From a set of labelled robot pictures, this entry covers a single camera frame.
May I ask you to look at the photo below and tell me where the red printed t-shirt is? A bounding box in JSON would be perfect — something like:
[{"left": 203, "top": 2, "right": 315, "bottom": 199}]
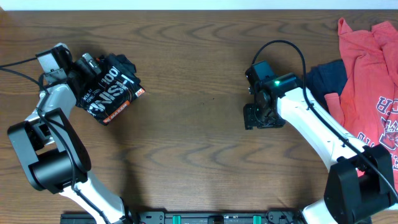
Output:
[{"left": 325, "top": 18, "right": 397, "bottom": 174}]

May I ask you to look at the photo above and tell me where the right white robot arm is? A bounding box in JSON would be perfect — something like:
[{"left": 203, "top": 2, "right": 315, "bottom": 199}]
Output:
[{"left": 243, "top": 73, "right": 397, "bottom": 223}]

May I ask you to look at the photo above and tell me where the navy blue garment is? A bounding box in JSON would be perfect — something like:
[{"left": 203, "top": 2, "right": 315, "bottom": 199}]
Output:
[{"left": 305, "top": 59, "right": 348, "bottom": 106}]

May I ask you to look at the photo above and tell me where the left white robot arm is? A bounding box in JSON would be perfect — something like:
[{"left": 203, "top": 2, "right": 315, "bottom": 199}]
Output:
[{"left": 7, "top": 47, "right": 144, "bottom": 223}]

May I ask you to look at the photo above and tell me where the black orange-patterned jersey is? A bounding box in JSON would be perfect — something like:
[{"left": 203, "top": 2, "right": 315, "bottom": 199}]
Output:
[{"left": 76, "top": 54, "right": 146, "bottom": 126}]

